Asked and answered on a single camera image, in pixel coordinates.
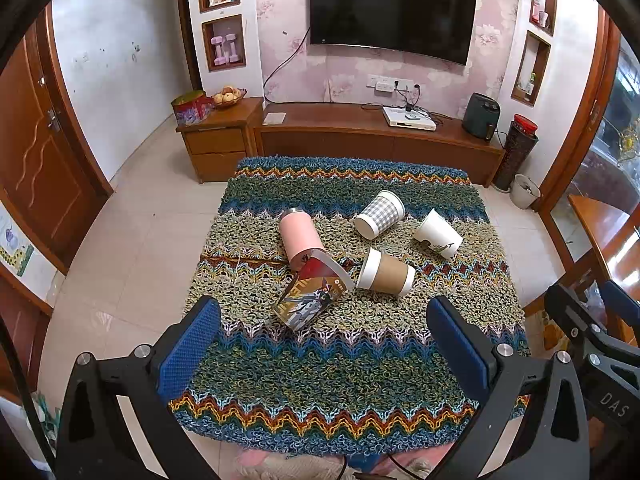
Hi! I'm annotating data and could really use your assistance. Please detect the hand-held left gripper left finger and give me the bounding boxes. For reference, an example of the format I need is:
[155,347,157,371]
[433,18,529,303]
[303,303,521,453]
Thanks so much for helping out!
[56,296,222,480]

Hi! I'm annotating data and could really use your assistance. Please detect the red and gold tin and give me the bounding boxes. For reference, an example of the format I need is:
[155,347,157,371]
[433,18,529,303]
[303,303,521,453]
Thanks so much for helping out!
[171,91,215,127]

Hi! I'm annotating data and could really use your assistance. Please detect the tall black red-lidded canister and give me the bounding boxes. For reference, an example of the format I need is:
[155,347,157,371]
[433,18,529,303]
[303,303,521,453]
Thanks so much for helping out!
[492,114,540,192]

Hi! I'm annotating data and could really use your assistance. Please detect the white set-top box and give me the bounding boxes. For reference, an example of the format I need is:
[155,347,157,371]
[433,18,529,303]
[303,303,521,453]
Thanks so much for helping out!
[382,106,436,132]

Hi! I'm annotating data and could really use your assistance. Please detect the white waste bin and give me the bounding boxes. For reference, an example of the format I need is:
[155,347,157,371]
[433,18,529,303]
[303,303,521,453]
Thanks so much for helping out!
[510,174,542,210]

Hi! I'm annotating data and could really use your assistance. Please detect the white printed paper cup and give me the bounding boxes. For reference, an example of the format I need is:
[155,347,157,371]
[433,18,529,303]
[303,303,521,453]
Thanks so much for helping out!
[413,208,464,260]

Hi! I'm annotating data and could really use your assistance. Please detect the illustrated red paper cup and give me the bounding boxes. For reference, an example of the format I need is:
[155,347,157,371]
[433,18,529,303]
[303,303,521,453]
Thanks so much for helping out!
[271,251,354,332]

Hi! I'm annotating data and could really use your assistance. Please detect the black television cable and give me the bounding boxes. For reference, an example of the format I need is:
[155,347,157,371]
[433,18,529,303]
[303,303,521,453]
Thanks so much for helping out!
[263,25,311,106]

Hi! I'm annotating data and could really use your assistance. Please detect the multicolour knitted blanket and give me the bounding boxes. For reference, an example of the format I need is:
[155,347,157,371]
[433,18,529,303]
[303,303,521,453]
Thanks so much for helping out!
[170,156,532,461]

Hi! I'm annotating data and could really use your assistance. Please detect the black air fryer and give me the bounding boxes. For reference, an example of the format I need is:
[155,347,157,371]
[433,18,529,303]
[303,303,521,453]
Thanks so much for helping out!
[461,92,502,141]

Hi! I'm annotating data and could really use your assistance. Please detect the wooden side table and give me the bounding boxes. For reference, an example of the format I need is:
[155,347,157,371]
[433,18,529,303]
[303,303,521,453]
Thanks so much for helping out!
[567,194,640,346]

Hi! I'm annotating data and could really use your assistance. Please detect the long wooden television cabinet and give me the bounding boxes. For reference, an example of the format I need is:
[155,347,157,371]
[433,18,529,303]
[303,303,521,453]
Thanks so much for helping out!
[254,101,507,188]

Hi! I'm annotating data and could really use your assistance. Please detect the fruit bowl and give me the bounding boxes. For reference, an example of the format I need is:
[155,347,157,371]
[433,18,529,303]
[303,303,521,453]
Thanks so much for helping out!
[212,86,248,110]

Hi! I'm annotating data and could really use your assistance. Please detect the small wooden drawer cabinet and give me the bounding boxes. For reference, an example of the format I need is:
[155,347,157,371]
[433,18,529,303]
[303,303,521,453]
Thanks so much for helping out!
[176,97,265,184]

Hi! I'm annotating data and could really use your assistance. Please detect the wall poster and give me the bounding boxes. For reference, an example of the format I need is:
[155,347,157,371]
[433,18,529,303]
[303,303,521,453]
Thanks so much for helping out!
[0,205,35,277]

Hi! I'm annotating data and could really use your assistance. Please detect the black flat television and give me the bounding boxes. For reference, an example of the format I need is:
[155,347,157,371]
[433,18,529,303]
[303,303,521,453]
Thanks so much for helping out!
[308,0,477,66]

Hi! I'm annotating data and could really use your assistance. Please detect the wooden door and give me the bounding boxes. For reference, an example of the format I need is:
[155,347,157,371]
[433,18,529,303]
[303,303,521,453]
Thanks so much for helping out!
[0,5,113,276]

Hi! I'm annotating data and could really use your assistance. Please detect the grey checked paper cup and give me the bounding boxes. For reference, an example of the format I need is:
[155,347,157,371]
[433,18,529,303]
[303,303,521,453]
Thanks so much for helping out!
[354,190,406,241]

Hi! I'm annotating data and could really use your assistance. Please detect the brown sleeve paper cup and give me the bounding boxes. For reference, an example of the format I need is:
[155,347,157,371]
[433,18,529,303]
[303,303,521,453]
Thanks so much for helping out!
[356,247,416,297]

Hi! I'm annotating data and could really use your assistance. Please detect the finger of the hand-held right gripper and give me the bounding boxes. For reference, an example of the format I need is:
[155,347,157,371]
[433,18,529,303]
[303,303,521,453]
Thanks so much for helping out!
[602,280,640,323]
[545,284,640,368]

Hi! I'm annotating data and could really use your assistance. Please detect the pink tumbler cup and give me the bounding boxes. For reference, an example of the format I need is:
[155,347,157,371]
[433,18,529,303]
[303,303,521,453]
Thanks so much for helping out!
[279,207,327,268]

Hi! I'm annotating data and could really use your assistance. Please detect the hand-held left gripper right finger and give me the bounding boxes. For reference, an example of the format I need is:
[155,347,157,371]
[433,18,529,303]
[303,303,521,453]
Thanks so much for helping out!
[426,295,591,480]

